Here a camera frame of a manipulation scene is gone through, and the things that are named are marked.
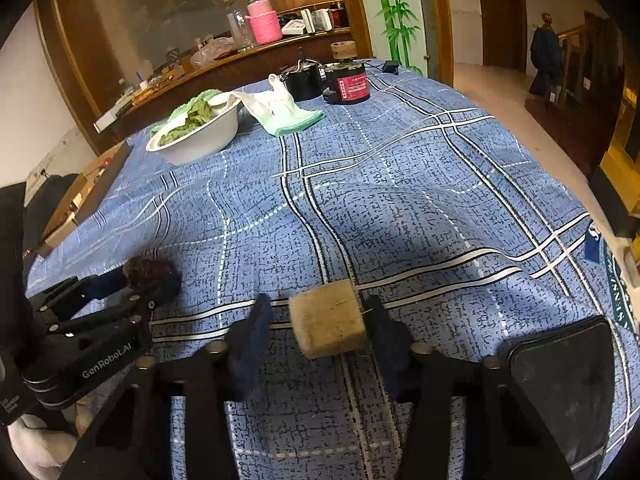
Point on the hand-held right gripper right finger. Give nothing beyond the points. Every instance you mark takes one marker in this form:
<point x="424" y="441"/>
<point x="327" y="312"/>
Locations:
<point x="387" y="355"/>

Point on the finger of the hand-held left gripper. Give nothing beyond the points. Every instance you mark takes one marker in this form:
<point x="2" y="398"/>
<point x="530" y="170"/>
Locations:
<point x="110" y="317"/>
<point x="102" y="284"/>

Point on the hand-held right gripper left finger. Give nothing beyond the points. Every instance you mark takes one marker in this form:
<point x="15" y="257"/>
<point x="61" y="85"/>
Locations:
<point x="252" y="345"/>

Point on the dark red date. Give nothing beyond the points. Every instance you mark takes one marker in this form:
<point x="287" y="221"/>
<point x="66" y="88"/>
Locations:
<point x="155" y="277"/>

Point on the pale sugarcane piece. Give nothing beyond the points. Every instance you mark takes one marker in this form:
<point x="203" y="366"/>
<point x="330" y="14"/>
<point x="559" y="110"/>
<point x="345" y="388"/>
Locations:
<point x="327" y="320"/>

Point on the person's left hand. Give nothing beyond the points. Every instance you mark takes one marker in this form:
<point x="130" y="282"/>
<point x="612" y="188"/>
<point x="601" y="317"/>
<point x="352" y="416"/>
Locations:
<point x="42" y="442"/>

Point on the cardboard box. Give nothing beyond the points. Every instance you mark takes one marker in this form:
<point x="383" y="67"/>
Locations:
<point x="82" y="195"/>

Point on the black chair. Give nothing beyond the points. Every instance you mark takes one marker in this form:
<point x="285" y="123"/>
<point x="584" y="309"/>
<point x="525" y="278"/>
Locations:
<point x="52" y="192"/>

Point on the blue checked tablecloth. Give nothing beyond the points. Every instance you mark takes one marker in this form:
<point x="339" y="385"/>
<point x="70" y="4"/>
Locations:
<point x="400" y="200"/>

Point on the white bowl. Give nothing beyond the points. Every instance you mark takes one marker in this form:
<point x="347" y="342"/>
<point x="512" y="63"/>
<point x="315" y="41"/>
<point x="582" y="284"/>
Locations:
<point x="205" y="137"/>

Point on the green vegetables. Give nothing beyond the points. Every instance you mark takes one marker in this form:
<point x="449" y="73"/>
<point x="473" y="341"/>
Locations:
<point x="187" y="120"/>

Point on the wooden counter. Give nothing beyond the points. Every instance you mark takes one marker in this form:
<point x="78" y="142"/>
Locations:
<point x="165" y="95"/>

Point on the white and green cloth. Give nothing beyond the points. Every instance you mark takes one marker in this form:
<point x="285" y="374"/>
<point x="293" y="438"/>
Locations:
<point x="285" y="117"/>

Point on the round printed mat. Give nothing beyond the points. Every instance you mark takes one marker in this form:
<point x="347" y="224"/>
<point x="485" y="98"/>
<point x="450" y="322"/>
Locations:
<point x="620" y="285"/>

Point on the clear plastic bag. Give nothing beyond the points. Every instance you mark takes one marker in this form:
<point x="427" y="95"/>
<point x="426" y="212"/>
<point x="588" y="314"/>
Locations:
<point x="212" y="52"/>

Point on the black jar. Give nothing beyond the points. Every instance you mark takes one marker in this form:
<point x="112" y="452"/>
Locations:
<point x="302" y="85"/>

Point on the red label jar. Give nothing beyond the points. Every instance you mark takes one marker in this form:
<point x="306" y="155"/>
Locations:
<point x="350" y="87"/>

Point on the black charger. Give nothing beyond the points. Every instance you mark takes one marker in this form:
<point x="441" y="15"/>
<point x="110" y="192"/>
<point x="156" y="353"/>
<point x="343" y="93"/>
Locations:
<point x="391" y="66"/>

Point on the clear glass cup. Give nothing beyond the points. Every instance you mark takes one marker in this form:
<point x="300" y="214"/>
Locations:
<point x="241" y="30"/>

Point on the pink thermos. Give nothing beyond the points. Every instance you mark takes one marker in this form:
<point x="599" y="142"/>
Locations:
<point x="264" y="22"/>

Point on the tape roll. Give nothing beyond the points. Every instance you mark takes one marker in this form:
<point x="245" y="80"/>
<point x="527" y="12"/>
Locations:
<point x="342" y="50"/>

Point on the white box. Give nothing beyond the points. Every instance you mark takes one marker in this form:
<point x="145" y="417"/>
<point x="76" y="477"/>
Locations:
<point x="295" y="27"/>

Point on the wooden door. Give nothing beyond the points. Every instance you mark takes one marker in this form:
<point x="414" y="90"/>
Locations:
<point x="500" y="15"/>

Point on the dark jacket on post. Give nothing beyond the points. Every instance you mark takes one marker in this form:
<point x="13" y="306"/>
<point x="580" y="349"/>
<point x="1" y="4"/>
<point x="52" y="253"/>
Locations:
<point x="546" y="55"/>

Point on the bamboo wall sticker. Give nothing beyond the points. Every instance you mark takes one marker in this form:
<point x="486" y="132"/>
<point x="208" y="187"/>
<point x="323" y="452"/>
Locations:
<point x="395" y="15"/>

